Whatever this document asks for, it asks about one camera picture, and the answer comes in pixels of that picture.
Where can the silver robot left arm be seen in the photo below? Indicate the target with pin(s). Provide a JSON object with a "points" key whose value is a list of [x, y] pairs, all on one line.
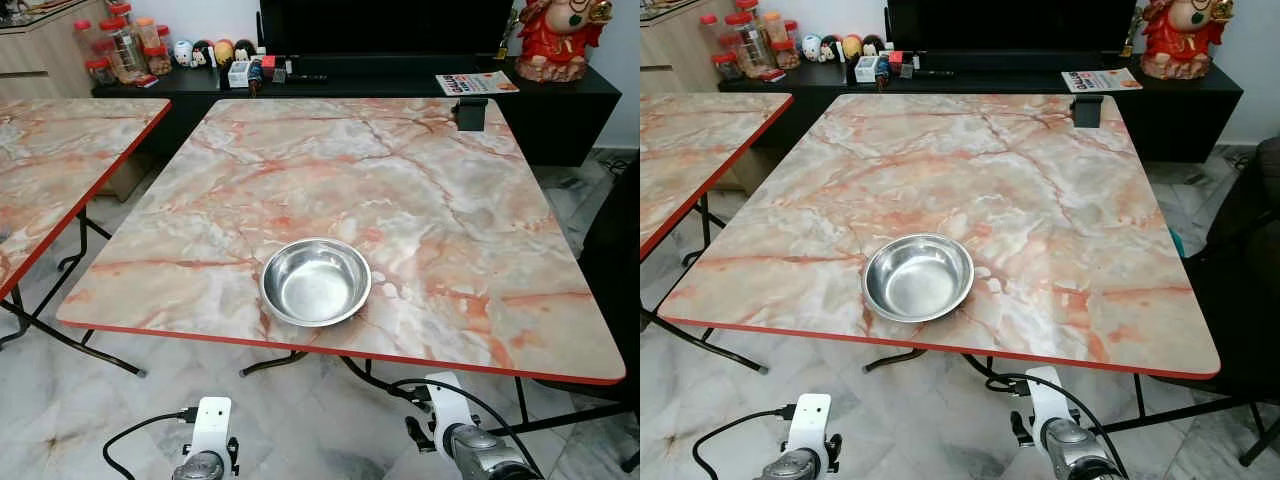
{"points": [[200, 468], [795, 468]]}

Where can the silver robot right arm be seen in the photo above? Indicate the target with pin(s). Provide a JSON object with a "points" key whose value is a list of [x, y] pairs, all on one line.
{"points": [[485, 455], [1078, 455]]}

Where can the round stainless steel bowl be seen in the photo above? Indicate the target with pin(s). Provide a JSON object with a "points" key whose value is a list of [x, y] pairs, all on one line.
{"points": [[918, 278], [315, 282]]}

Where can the marble-print red-edged folding table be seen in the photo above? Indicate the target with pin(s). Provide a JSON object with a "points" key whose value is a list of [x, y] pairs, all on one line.
{"points": [[690, 150], [1000, 190], [400, 200], [50, 170]]}

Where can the small teal plastic item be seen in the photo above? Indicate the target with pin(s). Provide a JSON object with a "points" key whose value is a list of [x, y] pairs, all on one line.
{"points": [[1176, 241]]}

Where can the black chair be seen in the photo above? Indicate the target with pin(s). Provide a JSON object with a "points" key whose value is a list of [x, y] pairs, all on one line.
{"points": [[1240, 290]]}

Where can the black table edge clamp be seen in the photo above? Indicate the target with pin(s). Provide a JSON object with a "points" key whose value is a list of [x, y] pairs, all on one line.
{"points": [[1087, 110], [471, 114]]}

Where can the black low TV cabinet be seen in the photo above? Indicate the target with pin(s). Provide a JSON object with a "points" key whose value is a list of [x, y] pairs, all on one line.
{"points": [[1190, 115], [560, 110]]}

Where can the white orange printed flyer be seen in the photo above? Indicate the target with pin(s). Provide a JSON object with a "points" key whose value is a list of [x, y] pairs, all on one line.
{"points": [[1100, 80], [477, 84]]}

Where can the black remote control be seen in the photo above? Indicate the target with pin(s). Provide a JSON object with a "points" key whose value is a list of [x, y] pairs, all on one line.
{"points": [[932, 72], [305, 77]]}

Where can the small white box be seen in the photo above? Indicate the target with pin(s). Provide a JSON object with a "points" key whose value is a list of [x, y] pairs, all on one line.
{"points": [[866, 68], [239, 73]]}

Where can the small blue red can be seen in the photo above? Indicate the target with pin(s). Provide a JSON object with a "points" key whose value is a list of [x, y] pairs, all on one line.
{"points": [[889, 65], [265, 70]]}

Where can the red-lidded clear plastic jar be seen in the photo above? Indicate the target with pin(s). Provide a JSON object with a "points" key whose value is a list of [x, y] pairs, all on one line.
{"points": [[747, 6], [784, 56], [85, 35], [120, 8], [710, 30], [158, 61]]}

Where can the small red-lidded clear jar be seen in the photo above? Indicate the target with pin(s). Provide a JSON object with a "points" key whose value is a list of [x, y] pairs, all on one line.
{"points": [[722, 66], [100, 70]]}

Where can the black white round toy figure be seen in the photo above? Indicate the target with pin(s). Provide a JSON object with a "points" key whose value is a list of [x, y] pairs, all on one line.
{"points": [[201, 53], [828, 48]]}

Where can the yellow round toy figure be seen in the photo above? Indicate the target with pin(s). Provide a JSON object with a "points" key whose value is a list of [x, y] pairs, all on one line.
{"points": [[850, 47], [222, 52]]}

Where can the black flat television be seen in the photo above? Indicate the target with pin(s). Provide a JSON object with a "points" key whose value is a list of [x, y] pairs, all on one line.
{"points": [[1010, 25], [385, 25]]}

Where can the white blue round toy figure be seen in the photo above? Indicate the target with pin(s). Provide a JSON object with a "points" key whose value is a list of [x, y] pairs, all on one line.
{"points": [[810, 47], [183, 52]]}

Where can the dark round toy figure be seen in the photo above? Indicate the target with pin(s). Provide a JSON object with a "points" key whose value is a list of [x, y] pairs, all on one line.
{"points": [[871, 45], [244, 49]]}

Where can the red fortune god figurine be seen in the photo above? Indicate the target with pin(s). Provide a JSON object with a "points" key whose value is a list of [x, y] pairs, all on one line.
{"points": [[1180, 42], [555, 45]]}

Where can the large red-lidded clear jar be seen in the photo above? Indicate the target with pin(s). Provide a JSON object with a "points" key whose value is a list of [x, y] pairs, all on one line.
{"points": [[752, 42], [125, 48]]}

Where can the orange-lidded clear plastic jar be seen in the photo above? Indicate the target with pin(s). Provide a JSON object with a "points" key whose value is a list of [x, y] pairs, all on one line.
{"points": [[773, 26], [148, 30]]}

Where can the light wooden cabinet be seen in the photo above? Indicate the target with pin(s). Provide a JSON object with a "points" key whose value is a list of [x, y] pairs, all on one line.
{"points": [[670, 45], [40, 50]]}

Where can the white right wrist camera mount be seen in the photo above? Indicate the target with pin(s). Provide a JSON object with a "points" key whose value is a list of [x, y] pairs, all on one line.
{"points": [[448, 405], [1045, 400]]}

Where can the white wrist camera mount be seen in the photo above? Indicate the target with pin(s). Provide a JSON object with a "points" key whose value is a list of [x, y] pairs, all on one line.
{"points": [[808, 423], [210, 425], [448, 405], [1045, 400]]}

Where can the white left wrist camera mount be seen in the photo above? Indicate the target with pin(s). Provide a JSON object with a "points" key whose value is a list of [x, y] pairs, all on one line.
{"points": [[210, 425], [808, 423]]}

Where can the black folding table leg frame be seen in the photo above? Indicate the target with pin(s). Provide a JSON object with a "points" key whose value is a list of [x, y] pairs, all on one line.
{"points": [[90, 350], [710, 343], [1140, 397], [521, 400]]}

